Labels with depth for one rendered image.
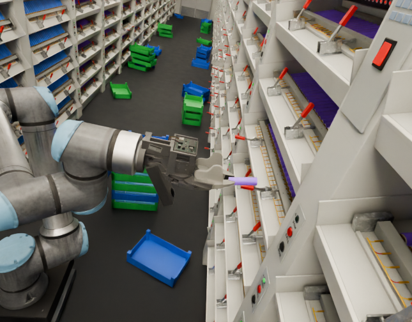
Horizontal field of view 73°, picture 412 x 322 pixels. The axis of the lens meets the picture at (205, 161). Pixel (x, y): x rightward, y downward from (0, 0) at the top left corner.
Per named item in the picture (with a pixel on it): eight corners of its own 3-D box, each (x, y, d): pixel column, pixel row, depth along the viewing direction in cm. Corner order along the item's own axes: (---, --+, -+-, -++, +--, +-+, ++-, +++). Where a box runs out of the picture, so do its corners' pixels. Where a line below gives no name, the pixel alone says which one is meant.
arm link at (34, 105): (42, 258, 126) (0, 86, 101) (82, 243, 136) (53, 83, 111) (50, 276, 115) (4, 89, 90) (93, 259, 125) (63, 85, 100)
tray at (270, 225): (267, 263, 65) (267, 236, 59) (244, 135, 115) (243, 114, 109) (358, 259, 63) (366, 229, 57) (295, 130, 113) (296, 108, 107)
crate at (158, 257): (126, 261, 157) (126, 252, 152) (147, 237, 173) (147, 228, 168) (172, 287, 149) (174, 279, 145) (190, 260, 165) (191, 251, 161)
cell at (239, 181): (257, 177, 62) (228, 177, 62) (257, 186, 62) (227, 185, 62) (256, 176, 64) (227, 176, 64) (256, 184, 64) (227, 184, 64)
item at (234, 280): (228, 338, 86) (225, 315, 78) (223, 202, 136) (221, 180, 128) (296, 336, 84) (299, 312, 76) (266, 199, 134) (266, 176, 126)
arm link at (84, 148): (69, 146, 65) (66, 108, 59) (122, 158, 66) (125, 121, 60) (49, 172, 57) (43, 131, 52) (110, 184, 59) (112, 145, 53)
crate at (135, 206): (111, 207, 186) (111, 199, 182) (116, 188, 203) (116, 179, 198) (156, 211, 192) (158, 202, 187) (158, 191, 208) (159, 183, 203)
